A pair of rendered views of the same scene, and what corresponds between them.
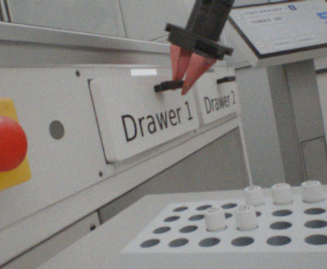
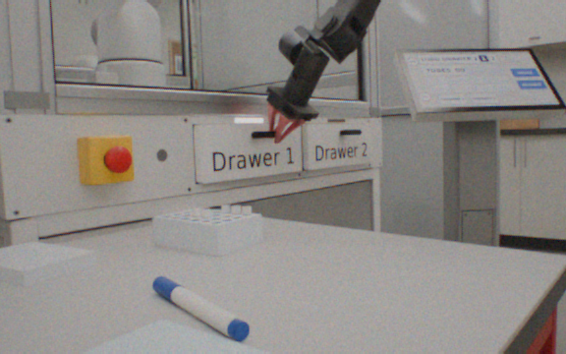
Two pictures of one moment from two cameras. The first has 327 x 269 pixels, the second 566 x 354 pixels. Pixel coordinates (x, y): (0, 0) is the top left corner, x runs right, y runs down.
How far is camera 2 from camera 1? 0.44 m
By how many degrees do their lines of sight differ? 13
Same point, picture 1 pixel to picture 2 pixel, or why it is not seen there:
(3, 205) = (120, 192)
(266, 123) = not seen: hidden behind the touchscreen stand
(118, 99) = (212, 141)
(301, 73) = (477, 134)
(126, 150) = (211, 177)
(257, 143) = not seen: hidden behind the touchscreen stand
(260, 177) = not seen: hidden behind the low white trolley
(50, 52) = (167, 105)
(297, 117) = (463, 182)
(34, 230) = (136, 211)
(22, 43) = (149, 100)
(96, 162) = (188, 181)
